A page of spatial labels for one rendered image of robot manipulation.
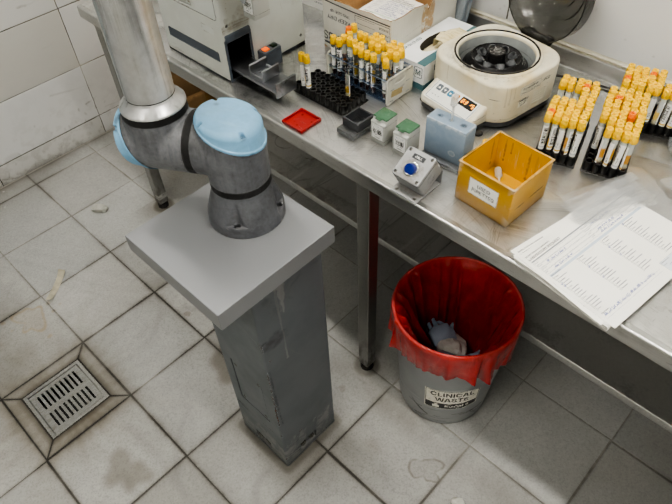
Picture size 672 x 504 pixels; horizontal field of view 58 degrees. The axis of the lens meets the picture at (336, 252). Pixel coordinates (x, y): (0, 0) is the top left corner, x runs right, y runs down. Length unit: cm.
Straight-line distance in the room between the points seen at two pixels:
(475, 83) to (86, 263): 168
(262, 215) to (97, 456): 114
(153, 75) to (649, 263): 93
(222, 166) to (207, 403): 111
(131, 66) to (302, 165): 135
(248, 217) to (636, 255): 72
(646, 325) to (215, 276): 76
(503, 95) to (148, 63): 77
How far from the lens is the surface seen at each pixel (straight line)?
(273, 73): 159
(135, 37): 102
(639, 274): 122
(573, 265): 120
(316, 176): 226
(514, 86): 144
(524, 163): 132
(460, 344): 185
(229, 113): 108
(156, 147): 111
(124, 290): 240
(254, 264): 111
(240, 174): 108
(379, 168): 135
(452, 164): 136
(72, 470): 207
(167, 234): 121
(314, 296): 137
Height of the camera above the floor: 175
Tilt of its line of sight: 48 degrees down
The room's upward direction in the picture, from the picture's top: 3 degrees counter-clockwise
